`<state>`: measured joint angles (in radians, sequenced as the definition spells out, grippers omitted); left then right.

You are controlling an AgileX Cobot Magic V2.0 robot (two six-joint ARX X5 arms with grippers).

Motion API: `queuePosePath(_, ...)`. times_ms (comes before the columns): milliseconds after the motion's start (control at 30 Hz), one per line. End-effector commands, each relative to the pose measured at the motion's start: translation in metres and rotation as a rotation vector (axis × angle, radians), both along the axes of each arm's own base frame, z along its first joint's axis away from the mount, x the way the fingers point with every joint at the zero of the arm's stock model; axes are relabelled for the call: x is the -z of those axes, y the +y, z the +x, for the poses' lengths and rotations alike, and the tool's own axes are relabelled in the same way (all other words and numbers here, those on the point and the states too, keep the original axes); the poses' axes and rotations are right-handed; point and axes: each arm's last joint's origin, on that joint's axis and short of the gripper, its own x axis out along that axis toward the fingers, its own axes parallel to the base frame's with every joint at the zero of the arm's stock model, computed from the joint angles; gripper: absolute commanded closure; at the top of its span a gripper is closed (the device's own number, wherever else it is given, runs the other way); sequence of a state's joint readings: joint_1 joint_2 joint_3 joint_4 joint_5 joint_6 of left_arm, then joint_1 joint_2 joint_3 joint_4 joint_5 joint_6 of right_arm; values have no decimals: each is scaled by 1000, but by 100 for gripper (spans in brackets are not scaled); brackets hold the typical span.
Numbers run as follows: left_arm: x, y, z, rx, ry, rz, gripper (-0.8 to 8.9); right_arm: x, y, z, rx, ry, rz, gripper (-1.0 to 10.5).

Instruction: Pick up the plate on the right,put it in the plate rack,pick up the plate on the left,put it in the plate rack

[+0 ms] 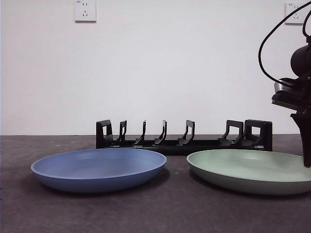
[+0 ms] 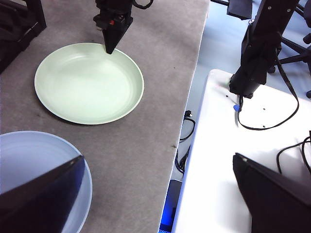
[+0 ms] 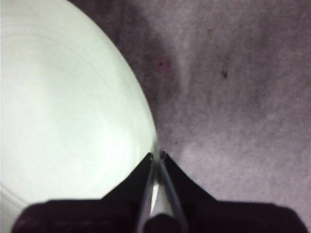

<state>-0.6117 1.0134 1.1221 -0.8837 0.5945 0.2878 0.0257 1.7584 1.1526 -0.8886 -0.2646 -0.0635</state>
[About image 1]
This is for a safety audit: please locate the black cable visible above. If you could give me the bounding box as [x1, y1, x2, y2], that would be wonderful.
[302, 9, 311, 38]
[258, 1, 311, 83]

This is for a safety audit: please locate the pale grey camera box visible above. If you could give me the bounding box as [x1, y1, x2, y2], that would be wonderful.
[274, 77, 303, 94]

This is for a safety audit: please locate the green plate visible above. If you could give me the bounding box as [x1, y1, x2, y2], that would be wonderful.
[186, 149, 311, 196]

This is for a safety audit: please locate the black plastic plate rack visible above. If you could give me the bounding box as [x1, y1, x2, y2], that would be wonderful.
[96, 119, 273, 156]

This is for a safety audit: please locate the blue plate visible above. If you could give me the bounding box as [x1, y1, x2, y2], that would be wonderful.
[31, 148, 168, 194]

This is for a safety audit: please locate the white wall socket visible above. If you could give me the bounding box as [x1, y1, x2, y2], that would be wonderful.
[74, 0, 97, 24]
[284, 2, 306, 25]

